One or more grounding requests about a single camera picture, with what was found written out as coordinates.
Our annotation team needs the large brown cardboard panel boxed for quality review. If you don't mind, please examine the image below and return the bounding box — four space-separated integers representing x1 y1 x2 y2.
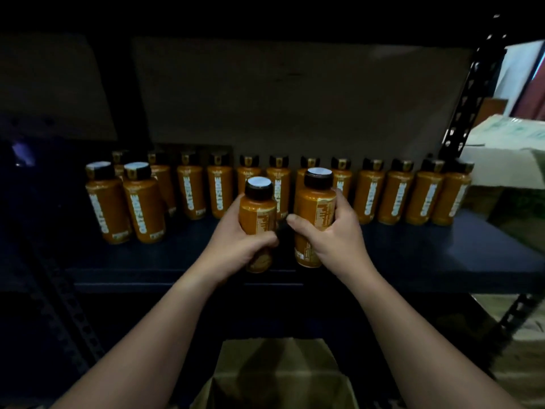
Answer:
131 37 474 167
0 33 118 142

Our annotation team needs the person's left hand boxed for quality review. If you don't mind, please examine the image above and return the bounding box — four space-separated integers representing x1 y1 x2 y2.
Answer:
194 195 280 287

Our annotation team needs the person's right forearm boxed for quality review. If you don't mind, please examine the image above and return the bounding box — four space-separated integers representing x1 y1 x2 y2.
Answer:
353 267 525 409

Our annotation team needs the black metal shelving rack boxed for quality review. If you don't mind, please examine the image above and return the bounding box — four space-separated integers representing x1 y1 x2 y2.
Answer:
0 0 545 409

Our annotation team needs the row of orange bottles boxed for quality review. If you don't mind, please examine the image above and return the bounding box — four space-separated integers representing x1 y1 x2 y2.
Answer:
85 149 476 246

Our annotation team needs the orange black-capped drink bottle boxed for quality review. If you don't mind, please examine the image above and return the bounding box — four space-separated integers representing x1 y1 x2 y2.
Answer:
238 176 278 274
293 167 338 269

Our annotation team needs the white green-printed cardboard box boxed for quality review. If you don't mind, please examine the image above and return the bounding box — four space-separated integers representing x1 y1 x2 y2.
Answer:
459 114 545 191

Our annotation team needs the person's right hand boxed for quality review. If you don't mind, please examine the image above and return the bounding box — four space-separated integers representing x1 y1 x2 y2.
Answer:
286 189 376 284

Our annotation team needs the open brown cardboard box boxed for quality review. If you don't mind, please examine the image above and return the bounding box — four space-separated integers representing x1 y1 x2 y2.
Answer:
189 338 361 409

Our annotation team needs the person's left forearm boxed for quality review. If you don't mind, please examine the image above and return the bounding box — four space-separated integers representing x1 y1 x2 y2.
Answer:
50 266 215 409

